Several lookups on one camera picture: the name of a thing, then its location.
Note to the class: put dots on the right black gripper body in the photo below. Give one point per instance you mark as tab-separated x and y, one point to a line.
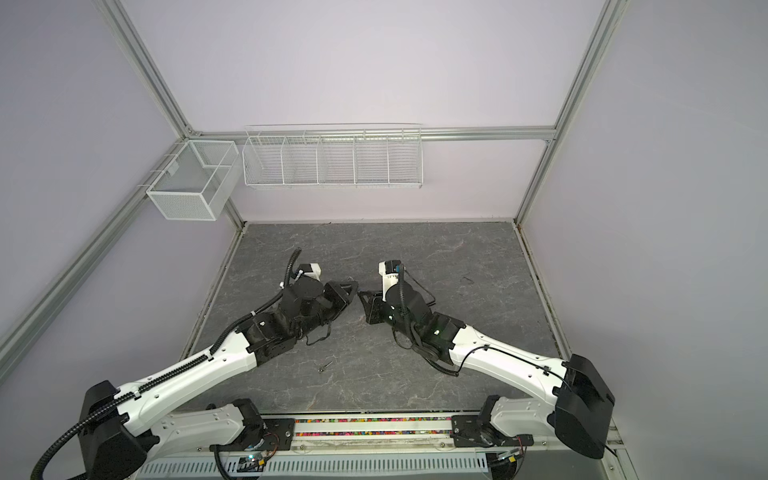
383	312

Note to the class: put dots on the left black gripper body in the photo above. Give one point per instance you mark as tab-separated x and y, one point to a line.
333	300

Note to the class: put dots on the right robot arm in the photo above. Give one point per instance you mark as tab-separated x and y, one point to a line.
571	399

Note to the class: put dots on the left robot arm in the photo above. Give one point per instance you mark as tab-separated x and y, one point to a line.
122	428

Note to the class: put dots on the white mesh box basket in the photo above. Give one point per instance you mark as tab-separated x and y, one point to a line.
197	181

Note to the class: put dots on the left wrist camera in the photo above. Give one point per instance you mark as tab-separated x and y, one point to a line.
309	270

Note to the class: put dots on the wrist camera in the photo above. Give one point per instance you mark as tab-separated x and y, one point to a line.
389	272
309	270

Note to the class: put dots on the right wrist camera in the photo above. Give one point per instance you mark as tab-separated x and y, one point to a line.
389	272

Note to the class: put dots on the white wire shelf basket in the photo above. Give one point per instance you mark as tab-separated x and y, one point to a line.
333	155

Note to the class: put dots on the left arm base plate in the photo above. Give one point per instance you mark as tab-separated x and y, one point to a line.
274	434

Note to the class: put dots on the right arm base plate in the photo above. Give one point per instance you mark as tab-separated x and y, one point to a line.
470	431

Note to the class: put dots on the white vented cable duct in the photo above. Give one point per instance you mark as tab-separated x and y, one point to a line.
432	465

